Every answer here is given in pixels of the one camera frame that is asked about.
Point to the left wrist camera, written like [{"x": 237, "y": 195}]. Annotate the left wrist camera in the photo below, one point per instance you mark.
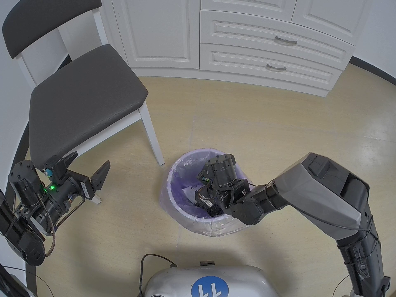
[{"x": 57, "y": 169}]

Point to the white chair dark grey seat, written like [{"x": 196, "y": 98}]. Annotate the white chair dark grey seat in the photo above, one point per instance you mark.
[{"x": 86, "y": 97}]

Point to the purple plastic bag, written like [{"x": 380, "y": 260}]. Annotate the purple plastic bag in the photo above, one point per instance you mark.
[{"x": 191, "y": 163}]

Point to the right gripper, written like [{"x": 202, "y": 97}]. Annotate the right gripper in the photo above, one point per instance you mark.
[{"x": 206, "y": 198}]

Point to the white trash bin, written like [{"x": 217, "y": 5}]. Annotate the white trash bin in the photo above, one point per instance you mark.
[{"x": 210, "y": 227}]

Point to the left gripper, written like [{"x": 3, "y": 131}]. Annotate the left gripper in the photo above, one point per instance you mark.
[{"x": 62, "y": 203}]

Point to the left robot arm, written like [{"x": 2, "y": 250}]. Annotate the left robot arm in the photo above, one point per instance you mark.
[{"x": 23, "y": 184}]

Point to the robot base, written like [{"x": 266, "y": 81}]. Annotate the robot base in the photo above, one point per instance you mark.
[{"x": 173, "y": 283}]

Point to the white wardrobe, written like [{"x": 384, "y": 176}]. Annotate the white wardrobe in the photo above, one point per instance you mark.
[{"x": 161, "y": 20}]

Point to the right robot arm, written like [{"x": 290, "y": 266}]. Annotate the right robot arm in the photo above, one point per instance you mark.
[{"x": 321, "y": 193}]

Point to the crumpled white paper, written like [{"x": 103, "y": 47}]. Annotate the crumpled white paper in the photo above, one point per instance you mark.
[{"x": 189, "y": 192}]

